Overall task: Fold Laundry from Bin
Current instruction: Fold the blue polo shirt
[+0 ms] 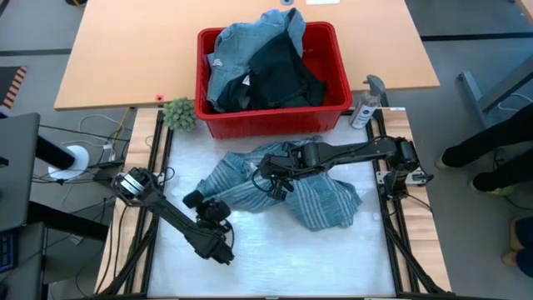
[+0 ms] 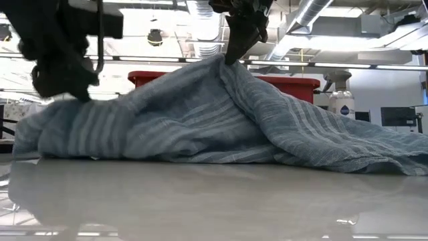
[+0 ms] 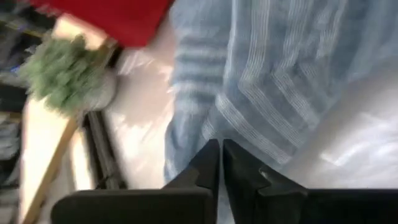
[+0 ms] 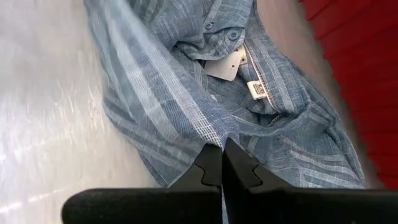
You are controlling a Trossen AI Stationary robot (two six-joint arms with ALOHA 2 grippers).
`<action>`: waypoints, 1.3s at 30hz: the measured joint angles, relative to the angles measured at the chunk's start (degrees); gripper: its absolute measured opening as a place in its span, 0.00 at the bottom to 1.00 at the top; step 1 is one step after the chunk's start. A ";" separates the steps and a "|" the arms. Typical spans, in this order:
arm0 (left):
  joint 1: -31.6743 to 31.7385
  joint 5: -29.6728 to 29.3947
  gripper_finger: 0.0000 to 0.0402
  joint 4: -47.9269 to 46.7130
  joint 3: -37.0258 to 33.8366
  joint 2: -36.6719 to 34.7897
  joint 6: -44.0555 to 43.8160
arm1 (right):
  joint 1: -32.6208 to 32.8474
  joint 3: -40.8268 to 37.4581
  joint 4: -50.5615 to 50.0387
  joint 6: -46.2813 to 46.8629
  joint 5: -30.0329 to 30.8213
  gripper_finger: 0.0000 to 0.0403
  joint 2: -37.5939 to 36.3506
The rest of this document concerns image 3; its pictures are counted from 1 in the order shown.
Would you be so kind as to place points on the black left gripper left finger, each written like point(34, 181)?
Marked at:
point(140, 207)

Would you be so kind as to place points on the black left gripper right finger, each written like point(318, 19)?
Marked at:
point(295, 208)

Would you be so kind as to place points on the blue white-striped button shirt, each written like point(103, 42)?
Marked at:
point(264, 77)

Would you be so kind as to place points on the red plastic laundry bin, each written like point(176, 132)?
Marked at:
point(124, 18)

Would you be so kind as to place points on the light wooden side board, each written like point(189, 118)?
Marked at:
point(40, 140)

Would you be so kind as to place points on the small green succulent plant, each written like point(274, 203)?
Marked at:
point(65, 77)

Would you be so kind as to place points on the large tan wooden table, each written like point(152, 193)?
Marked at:
point(74, 31)

